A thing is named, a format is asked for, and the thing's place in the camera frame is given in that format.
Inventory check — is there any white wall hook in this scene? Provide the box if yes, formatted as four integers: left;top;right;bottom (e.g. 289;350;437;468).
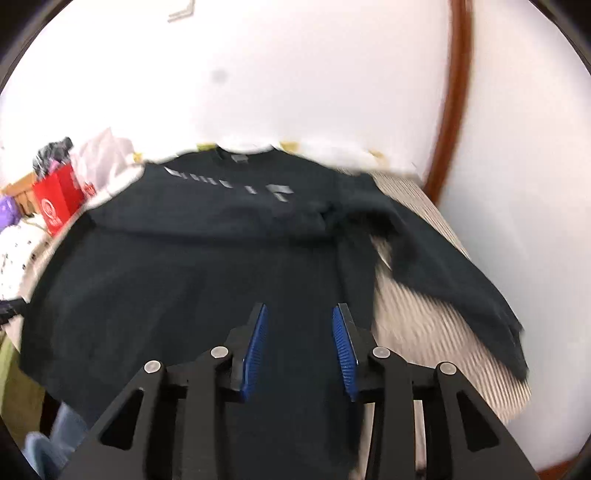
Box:
167;0;197;24

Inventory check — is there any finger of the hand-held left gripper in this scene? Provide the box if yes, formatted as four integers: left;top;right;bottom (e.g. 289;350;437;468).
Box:
0;297;27;325

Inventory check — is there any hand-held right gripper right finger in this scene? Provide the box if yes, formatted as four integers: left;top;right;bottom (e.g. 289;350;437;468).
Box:
332;303;537;480

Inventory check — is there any white sheet with yellow print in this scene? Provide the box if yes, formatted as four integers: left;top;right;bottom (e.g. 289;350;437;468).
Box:
196;137;419;175

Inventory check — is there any grey striped bed cover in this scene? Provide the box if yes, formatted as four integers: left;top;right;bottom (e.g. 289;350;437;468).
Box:
368;168;533;480

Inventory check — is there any black sweater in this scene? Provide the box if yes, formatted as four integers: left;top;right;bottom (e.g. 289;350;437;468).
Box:
18;145;530;480

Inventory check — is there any green bed sheet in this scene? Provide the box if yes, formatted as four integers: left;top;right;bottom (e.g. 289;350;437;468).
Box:
0;330;48;446

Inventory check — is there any blue denim cloth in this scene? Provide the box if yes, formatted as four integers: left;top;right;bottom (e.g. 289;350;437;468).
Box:
23;401;89;477

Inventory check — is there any white plastic shopping bag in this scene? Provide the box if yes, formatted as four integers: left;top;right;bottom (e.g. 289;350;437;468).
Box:
69;128;140;197

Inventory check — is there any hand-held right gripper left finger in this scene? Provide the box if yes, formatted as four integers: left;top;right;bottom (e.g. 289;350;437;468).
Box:
60;303;270;480

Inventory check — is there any purple object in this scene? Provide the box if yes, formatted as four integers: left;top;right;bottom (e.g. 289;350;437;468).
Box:
0;196;20;232

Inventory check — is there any red paper bag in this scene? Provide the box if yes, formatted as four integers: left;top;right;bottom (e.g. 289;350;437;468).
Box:
32;165;89;236

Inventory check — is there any brown wooden door frame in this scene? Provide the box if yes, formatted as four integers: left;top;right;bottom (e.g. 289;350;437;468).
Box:
422;0;474;200

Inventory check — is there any dark patterned cloth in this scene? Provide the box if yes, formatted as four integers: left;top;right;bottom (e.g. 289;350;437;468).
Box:
33;137;75;181

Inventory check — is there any white floral pillow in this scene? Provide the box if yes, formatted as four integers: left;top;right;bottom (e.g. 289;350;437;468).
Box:
0;220;52;301

